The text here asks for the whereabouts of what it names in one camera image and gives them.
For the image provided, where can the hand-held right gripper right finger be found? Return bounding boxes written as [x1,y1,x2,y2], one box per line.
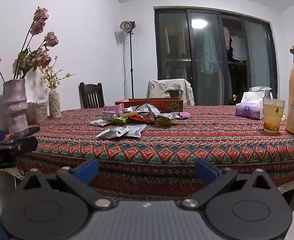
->
[181,159,279,210]

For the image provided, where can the white hanging garment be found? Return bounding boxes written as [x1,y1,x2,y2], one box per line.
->
[230,35,247,60]

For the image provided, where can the red snack bar packet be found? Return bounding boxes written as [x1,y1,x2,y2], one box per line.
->
[130,115,155,124]

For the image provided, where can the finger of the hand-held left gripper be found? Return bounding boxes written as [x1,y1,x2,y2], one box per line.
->
[12,127,40,139]
[2,136,38,155]

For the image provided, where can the purple tissue pack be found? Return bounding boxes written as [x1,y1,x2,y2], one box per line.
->
[235,91,265,120]

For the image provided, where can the glass cup of tea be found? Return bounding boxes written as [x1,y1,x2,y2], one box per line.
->
[263,97,285,133]

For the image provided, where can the small floral ceramic vase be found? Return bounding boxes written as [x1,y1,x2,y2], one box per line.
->
[48,86,62,119]

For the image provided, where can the light blue hanging garment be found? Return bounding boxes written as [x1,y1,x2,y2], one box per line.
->
[200,29,220,74]

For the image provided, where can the small patterned jar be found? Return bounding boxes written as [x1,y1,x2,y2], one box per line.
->
[34,99,49,124]

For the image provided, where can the red cardboard box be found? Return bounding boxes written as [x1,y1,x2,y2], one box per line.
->
[115,97,184,113]

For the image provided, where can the large pink ceramic vase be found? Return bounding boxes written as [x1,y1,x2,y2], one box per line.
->
[2,79,29,134]

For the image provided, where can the beige jacket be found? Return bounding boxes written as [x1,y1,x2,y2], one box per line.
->
[147,79,195,106]

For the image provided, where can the pile of snack packets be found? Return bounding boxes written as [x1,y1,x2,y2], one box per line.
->
[89,103,192,139]

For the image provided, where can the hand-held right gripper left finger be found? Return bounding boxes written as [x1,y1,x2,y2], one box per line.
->
[18,159,116,210]

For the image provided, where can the clear plastic bag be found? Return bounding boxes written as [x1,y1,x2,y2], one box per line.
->
[248,86,273,98]

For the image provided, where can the glass sliding door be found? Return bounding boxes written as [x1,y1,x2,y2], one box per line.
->
[154,7,280,106]

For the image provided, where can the yellow flower branches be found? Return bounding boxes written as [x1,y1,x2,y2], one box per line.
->
[40,56,77,89]

